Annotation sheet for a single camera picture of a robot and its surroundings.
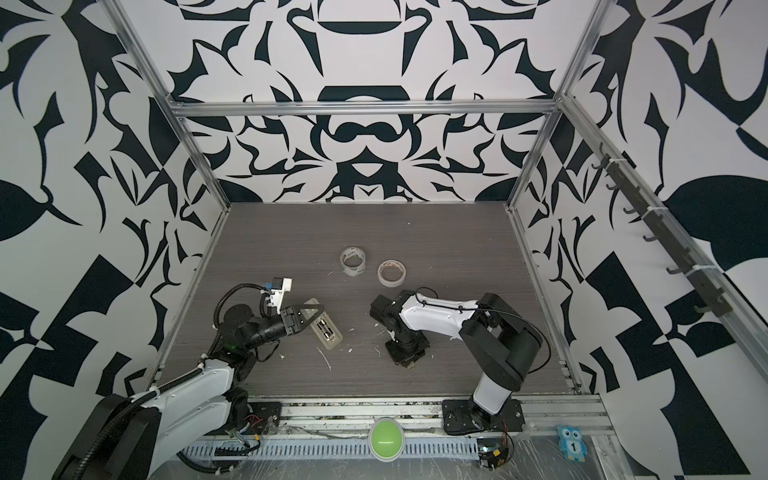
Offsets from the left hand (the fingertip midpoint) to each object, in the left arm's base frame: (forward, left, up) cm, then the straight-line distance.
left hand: (324, 305), depth 75 cm
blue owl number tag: (-29, -57, -15) cm, 66 cm away
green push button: (-27, -14, -15) cm, 34 cm away
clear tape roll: (+25, -5, -17) cm, 31 cm away
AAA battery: (-4, 0, -3) cm, 5 cm away
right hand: (-9, -21, -17) cm, 28 cm away
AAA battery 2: (-5, 0, -3) cm, 6 cm away
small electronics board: (-30, -39, -17) cm, 52 cm away
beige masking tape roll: (+15, -16, -17) cm, 28 cm away
